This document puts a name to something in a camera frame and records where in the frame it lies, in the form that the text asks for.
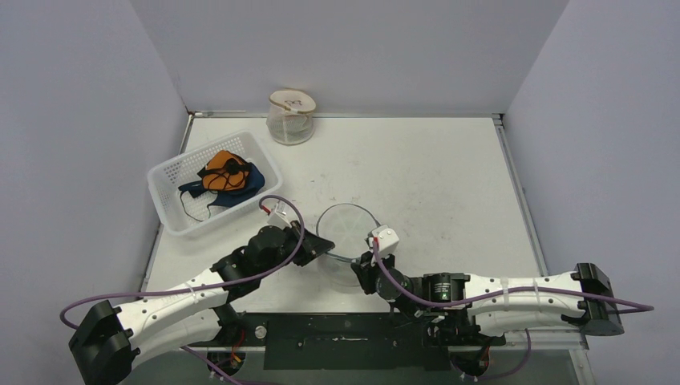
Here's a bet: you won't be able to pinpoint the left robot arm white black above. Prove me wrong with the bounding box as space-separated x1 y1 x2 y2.
69 221 335 384

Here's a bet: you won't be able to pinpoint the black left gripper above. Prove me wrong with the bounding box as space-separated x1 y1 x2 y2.
259 220 334 278

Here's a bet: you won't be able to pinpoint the white perforated plastic basket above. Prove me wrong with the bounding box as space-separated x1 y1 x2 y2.
147 131 283 237

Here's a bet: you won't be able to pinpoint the orange bra black straps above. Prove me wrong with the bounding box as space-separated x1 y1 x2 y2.
196 150 253 193

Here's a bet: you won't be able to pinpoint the aluminium front frame rail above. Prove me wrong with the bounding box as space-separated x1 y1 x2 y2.
108 313 589 352

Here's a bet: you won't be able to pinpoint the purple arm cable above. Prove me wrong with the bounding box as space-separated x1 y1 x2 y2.
59 195 306 385
371 239 655 383

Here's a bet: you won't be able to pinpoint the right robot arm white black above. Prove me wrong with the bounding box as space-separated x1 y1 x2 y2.
350 252 624 344

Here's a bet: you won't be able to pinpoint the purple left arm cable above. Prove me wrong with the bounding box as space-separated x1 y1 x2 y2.
59 195 306 385

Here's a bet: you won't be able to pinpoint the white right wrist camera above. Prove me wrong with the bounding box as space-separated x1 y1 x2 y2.
366 225 399 258

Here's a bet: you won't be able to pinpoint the white mesh bag beige trim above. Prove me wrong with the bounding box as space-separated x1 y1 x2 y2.
266 89 317 145

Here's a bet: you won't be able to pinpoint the navy blue bra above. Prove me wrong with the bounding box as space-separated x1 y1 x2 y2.
178 160 265 222

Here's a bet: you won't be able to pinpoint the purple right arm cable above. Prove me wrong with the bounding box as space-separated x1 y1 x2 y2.
371 239 655 383

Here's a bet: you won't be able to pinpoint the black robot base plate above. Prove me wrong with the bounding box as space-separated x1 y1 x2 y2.
197 313 506 371

